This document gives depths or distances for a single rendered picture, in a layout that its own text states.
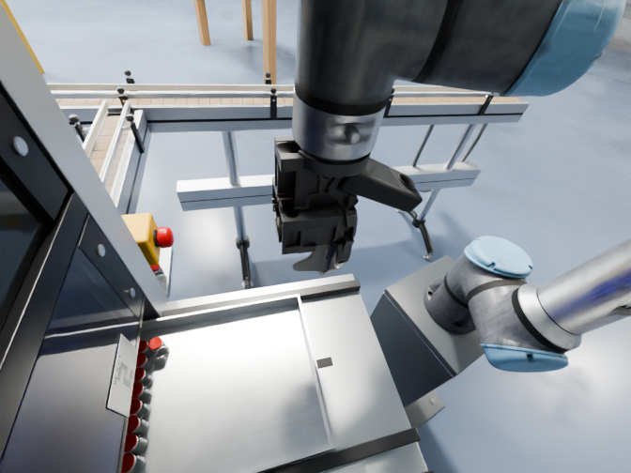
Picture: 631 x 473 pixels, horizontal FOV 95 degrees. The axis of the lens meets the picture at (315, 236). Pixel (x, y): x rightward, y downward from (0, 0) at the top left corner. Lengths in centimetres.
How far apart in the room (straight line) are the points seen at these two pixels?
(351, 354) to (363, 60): 50
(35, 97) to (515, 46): 38
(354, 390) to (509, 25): 53
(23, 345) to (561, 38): 41
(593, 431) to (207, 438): 177
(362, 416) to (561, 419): 145
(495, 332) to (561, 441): 131
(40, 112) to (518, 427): 183
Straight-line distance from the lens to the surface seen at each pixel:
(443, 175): 177
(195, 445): 57
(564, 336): 61
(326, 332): 61
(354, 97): 22
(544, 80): 26
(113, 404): 45
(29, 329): 32
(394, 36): 21
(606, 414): 212
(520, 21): 24
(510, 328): 61
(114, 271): 46
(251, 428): 56
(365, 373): 60
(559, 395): 199
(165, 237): 59
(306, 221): 28
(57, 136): 40
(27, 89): 38
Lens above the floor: 144
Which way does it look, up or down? 49 degrees down
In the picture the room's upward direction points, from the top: 9 degrees clockwise
